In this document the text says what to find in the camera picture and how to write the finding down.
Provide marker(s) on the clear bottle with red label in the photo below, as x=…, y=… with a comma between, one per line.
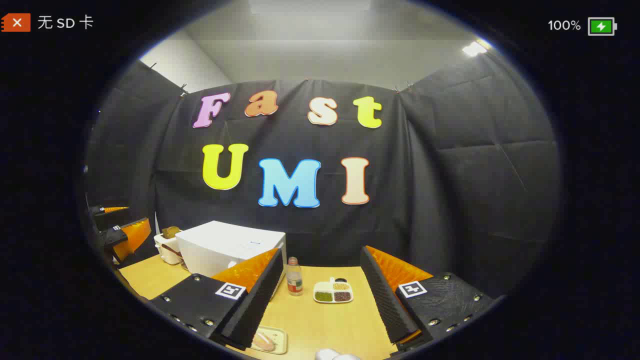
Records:
x=294, y=280

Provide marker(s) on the white microwave oven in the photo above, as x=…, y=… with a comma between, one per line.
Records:
x=220, y=245

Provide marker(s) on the ceiling light panel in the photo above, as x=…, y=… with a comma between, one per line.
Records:
x=475, y=48

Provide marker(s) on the cream square tray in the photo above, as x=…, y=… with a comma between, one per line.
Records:
x=280, y=340

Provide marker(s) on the white toaster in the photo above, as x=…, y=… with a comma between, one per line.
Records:
x=167, y=250

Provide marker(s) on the round bun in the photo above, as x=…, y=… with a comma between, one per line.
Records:
x=263, y=341

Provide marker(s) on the black backdrop cloth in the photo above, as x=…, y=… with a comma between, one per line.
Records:
x=450, y=175

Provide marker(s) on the brown bread slice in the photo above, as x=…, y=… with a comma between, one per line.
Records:
x=171, y=232

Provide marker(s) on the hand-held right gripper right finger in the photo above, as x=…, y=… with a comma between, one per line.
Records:
x=385, y=300

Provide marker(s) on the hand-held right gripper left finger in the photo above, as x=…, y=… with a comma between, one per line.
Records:
x=255, y=305

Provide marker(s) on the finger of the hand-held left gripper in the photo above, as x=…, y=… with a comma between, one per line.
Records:
x=105, y=220
x=131, y=235

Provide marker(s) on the white divided plate with beans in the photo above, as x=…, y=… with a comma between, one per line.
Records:
x=330, y=289

